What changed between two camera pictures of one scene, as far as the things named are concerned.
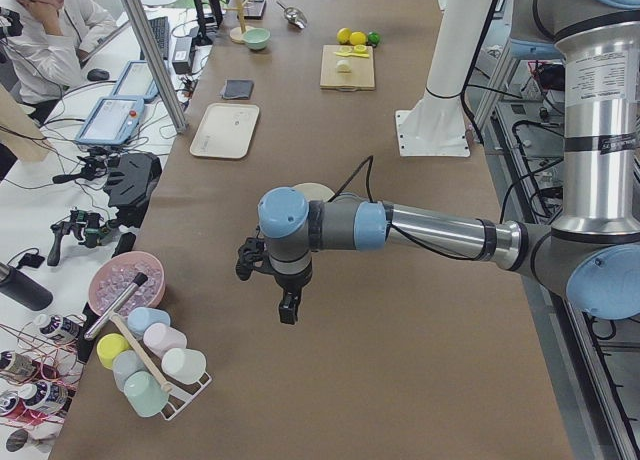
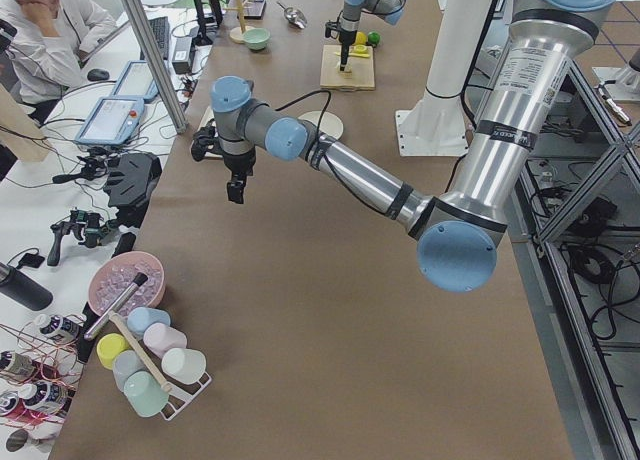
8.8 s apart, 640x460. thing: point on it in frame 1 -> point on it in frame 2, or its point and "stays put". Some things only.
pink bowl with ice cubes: x=111 y=277 stays put
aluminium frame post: x=146 y=37 stays put
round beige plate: x=314 y=191 -> x=330 y=123
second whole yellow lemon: x=357 y=38 stays put
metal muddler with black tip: x=140 y=279 stays put
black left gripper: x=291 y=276 -> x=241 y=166
